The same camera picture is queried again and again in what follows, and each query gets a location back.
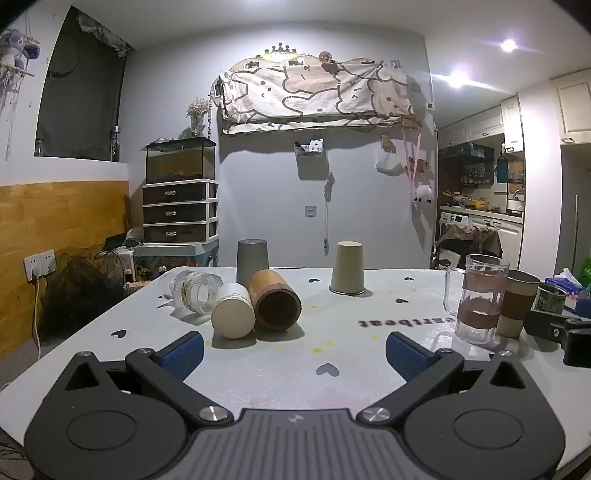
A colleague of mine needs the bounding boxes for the white power cable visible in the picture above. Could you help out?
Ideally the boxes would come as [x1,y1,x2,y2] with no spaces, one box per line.
[30,277,43,360]

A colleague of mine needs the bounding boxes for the purple plush toy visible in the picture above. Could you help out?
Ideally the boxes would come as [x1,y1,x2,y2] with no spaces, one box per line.
[0,28,42,71]

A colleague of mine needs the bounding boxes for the black kitchen shelf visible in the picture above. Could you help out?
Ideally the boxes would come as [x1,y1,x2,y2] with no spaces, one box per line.
[438,143,496,190]

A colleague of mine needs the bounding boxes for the dark window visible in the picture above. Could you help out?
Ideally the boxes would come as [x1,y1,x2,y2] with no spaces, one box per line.
[35,6,135,162]

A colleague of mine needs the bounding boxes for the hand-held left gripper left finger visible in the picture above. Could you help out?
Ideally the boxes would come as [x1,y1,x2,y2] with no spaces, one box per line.
[42,332,234,428]

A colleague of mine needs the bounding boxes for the glass fish tank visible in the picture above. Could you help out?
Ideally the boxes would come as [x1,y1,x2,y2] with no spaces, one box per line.
[145,136,217,184]

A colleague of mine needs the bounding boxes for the grey cup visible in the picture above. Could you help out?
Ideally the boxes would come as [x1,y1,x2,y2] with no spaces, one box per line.
[236,238,270,288]

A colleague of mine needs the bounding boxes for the teal printed cabinet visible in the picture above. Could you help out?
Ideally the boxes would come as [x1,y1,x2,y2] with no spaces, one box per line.
[133,242,219,283]

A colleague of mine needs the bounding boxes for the green tin can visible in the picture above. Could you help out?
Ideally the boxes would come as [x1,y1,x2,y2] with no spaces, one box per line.
[533,283,568,315]

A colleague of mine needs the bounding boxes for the cream paper cup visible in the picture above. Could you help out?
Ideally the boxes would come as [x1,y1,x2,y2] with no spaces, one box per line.
[211,282,256,340]

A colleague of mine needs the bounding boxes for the dried flowers in vase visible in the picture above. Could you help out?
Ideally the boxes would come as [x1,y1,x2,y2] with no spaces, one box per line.
[187,97,212,137]

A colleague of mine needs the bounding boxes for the clear glass mug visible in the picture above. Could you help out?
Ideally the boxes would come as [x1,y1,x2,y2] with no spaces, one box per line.
[444,253,510,345]

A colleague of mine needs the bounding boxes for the blue tissue box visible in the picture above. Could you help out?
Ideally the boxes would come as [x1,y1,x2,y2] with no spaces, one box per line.
[544,268,589,309]

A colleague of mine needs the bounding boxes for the printed blanket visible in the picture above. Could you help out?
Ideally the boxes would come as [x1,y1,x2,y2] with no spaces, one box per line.
[212,56,415,135]

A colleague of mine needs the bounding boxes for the white drawer unit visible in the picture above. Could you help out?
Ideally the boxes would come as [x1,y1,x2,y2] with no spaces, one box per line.
[141,179,219,244]

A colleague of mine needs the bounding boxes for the white washing machine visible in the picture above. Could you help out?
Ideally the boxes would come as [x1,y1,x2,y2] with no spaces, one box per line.
[438,211,525,270]

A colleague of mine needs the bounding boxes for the chair with clothes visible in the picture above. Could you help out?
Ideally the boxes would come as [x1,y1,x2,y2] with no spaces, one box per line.
[433,224,504,271]

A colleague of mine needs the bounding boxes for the white kitchen cabinets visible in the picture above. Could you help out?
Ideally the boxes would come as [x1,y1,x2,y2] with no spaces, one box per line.
[436,69,591,153]

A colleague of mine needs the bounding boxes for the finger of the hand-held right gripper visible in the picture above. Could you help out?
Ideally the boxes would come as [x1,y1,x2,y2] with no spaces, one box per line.
[523,309,577,341]

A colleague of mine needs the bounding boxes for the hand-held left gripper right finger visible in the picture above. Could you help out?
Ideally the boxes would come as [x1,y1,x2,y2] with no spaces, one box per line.
[356,332,548,426]

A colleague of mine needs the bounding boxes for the black net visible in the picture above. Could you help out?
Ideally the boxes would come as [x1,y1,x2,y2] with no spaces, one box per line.
[41,253,126,343]

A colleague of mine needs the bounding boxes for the brown and beige cup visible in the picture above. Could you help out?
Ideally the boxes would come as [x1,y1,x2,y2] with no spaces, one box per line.
[496,270,541,339]

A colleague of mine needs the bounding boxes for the white plastic bag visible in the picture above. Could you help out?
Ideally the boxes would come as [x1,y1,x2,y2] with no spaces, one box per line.
[375,137,403,176]

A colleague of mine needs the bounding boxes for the white wall socket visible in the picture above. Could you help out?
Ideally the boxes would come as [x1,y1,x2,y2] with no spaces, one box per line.
[23,248,57,282]

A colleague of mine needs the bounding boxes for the brown wooden cup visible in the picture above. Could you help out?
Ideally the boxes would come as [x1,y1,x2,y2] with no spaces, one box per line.
[249,268,303,332]

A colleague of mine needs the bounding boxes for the clear glass jar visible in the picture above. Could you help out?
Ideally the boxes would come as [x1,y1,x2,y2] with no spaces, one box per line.
[158,270,225,315]

